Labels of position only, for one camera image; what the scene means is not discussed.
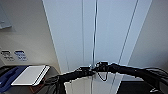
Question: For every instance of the white wardrobe door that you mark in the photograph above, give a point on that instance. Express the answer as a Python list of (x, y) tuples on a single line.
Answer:
[(70, 33), (113, 33)]

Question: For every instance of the flat white board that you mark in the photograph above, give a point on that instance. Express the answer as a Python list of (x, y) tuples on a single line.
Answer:
[(30, 75)]

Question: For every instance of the white wardrobe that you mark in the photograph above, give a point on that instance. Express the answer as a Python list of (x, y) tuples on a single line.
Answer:
[(143, 26)]

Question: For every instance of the blue moulded tray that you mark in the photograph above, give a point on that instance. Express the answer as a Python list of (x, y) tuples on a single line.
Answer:
[(8, 78)]

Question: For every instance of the orange metal frame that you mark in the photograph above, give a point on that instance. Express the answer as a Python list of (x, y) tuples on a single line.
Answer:
[(37, 89)]

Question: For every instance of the blue wall sign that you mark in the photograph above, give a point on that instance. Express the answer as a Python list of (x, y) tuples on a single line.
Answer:
[(20, 55)]

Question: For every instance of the dark wall sign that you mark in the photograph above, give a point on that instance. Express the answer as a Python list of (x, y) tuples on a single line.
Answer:
[(6, 55)]

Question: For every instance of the white wall board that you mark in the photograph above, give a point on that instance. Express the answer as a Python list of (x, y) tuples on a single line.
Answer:
[(4, 16)]

